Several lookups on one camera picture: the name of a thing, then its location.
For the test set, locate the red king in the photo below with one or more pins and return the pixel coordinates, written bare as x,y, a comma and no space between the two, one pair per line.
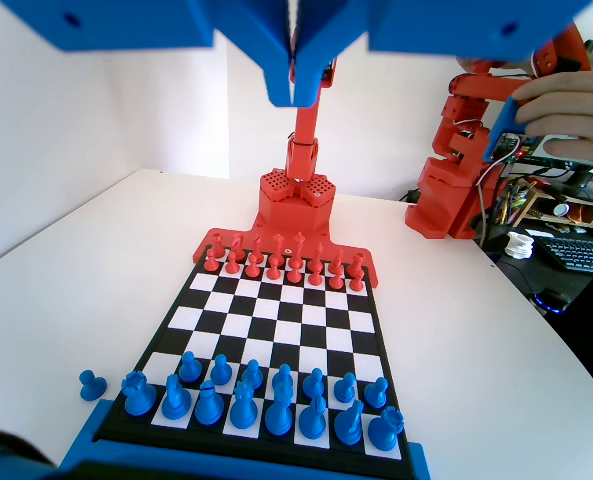
299,245

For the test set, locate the blue bishop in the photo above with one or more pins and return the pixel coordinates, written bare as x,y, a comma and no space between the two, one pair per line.
207,406
312,424

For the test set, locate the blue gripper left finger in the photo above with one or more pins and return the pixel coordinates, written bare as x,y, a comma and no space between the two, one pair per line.
276,50

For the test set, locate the red pawn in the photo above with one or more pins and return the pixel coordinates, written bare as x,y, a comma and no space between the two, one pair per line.
355,284
232,265
293,271
252,268
211,263
273,270
315,275
335,280

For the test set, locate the blue base plate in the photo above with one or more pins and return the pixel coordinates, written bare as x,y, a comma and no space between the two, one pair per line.
83,450

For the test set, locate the blue rook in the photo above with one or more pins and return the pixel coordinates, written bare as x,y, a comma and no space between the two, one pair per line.
386,431
138,399

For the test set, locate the black computer mouse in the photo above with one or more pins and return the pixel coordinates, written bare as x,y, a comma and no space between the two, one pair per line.
551,300

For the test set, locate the blue king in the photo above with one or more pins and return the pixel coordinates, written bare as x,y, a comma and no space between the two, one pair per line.
278,415

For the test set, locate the blue pawn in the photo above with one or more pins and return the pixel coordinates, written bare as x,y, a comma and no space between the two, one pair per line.
376,392
345,388
313,382
252,375
188,369
221,371
92,386
282,374

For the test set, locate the black and white chessboard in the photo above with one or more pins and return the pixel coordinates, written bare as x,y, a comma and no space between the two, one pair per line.
296,325

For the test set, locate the person's hand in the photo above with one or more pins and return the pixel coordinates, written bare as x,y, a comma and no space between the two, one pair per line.
571,105

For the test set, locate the black computer keyboard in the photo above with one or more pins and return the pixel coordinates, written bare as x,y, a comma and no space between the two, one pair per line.
573,252

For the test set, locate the red queen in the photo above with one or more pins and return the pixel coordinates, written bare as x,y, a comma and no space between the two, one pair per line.
278,245

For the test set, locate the red bishop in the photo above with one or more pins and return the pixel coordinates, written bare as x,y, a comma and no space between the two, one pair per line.
318,252
257,248

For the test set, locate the red knight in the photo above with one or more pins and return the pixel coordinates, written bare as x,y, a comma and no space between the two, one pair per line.
337,258
237,245

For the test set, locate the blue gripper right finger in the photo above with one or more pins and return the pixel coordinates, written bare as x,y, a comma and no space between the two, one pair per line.
316,45

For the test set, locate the black desk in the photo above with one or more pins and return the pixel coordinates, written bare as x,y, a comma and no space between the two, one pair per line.
531,277

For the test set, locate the blue queen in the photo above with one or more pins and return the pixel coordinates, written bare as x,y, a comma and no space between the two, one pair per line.
243,410

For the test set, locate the blue knight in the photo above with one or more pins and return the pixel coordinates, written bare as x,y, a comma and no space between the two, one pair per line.
176,402
349,427

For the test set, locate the wooden desk organizer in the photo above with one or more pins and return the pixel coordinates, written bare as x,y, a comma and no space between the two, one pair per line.
576,202

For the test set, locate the set of red chess pieces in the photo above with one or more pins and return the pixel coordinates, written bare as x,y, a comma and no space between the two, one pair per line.
346,246

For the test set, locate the red robot arm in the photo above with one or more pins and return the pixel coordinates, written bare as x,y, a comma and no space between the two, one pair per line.
303,125

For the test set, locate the red rook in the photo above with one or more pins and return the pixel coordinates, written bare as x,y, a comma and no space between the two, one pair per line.
218,245
357,262

